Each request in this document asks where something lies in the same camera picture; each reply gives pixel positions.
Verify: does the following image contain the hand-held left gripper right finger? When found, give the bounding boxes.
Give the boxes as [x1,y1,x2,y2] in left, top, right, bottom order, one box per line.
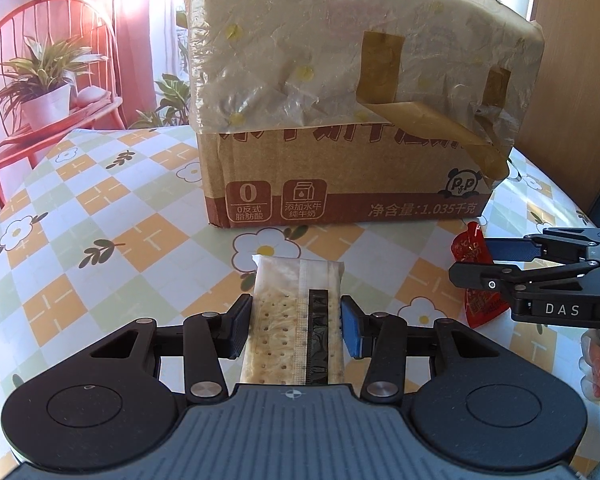
[340,295,503,403]

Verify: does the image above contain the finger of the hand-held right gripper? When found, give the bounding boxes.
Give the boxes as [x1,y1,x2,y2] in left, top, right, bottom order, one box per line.
[482,227,600,264]
[448,259,600,292]

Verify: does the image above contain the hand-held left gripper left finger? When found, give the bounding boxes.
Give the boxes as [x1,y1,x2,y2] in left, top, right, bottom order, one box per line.
[82,294,255,403]

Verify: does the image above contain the red snack packet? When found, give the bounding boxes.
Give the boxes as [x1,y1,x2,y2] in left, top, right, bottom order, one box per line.
[449,221,512,330]

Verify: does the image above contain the clear cracker packet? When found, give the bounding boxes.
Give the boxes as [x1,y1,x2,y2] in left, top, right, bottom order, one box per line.
[240,254,347,387]

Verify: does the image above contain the plastic-lined cardboard box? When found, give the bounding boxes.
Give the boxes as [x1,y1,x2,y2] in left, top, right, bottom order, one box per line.
[182,0,546,232]

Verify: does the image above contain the checkered floral tablecloth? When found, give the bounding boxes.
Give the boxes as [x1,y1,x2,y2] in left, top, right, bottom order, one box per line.
[0,125,600,480]

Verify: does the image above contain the printed room-scene backdrop cloth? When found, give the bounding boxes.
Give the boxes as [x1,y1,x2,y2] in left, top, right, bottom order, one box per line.
[0,0,202,241]

